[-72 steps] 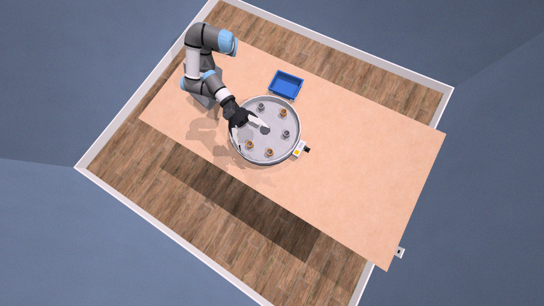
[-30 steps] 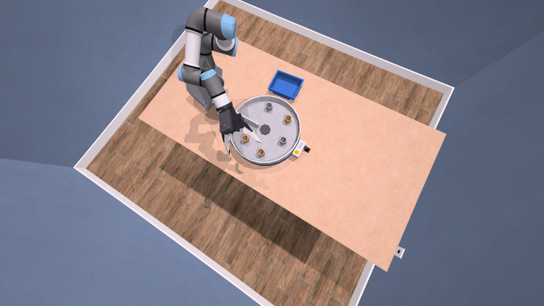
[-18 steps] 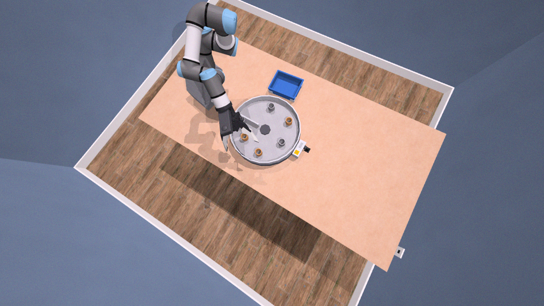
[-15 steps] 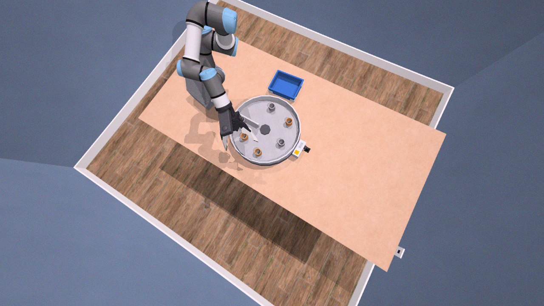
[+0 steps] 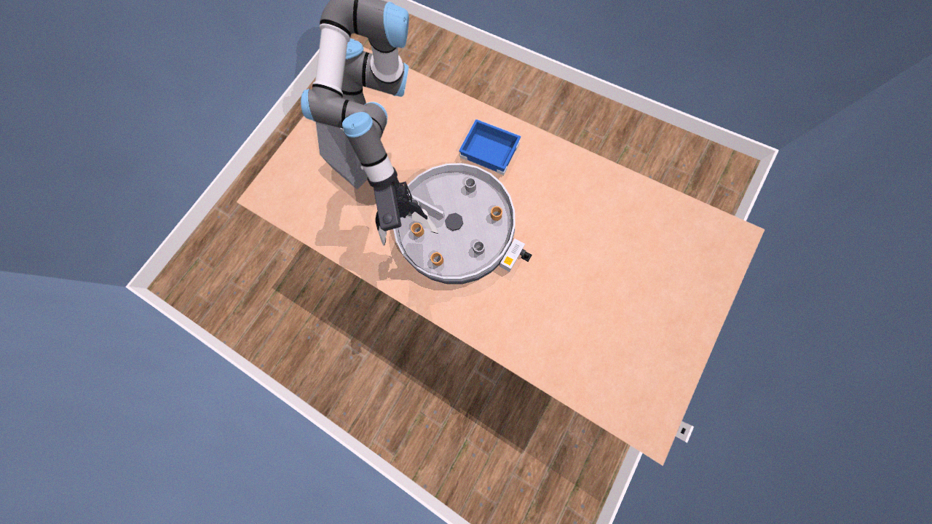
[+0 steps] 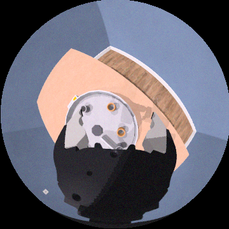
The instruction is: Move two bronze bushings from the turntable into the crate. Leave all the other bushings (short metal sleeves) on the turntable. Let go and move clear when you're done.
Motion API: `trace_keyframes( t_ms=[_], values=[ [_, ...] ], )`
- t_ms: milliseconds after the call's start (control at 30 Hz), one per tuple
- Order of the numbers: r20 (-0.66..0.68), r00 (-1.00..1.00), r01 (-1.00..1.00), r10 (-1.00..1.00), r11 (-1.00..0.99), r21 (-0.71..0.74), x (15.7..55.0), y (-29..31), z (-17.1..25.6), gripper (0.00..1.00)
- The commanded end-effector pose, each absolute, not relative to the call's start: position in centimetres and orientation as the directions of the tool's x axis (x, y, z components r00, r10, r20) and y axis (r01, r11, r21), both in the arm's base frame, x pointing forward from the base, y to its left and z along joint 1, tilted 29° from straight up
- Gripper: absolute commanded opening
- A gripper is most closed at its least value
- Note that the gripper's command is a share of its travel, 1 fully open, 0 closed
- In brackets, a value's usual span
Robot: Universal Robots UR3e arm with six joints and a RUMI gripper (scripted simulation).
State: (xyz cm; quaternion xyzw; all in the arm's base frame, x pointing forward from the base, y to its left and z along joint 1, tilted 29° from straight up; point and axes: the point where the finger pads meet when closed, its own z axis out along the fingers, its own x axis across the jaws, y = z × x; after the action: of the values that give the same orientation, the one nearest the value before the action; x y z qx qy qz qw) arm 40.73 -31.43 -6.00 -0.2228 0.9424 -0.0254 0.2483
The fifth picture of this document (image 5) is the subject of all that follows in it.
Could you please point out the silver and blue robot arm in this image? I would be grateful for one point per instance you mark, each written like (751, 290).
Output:
(386, 26)

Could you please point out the blue crate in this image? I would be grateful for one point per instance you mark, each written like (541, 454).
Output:
(489, 146)

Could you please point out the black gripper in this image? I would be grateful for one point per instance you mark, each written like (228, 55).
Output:
(404, 205)

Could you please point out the grey round turntable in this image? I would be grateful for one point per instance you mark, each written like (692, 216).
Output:
(461, 218)

